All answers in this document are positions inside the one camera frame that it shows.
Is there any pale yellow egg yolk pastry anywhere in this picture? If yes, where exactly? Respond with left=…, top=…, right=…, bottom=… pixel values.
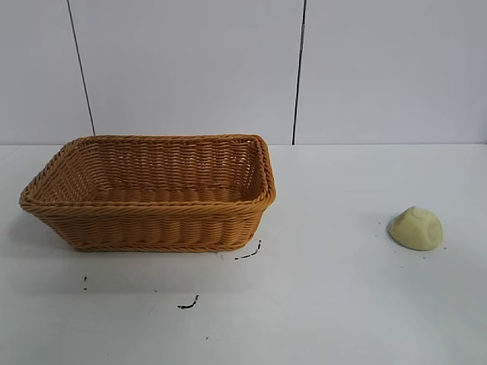
left=387, top=205, right=444, bottom=252

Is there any woven wicker rectangular basket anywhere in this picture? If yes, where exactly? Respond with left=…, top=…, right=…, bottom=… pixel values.
left=19, top=132, right=278, bottom=253

